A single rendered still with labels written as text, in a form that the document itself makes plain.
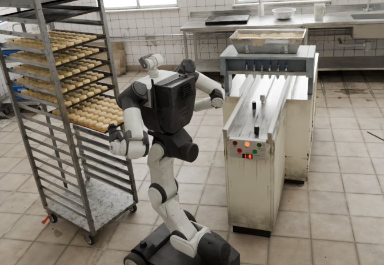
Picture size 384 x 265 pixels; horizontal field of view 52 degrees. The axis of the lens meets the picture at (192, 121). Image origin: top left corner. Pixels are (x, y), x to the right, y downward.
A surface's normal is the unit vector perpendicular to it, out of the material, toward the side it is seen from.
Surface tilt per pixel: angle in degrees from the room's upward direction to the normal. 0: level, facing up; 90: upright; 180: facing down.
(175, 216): 56
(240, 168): 90
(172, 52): 90
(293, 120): 90
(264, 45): 115
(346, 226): 0
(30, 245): 0
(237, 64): 90
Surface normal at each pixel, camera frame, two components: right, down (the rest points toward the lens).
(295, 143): -0.32, 0.43
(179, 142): 0.50, -0.50
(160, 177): -0.60, 0.39
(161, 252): -0.08, -0.90
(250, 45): -0.25, 0.77
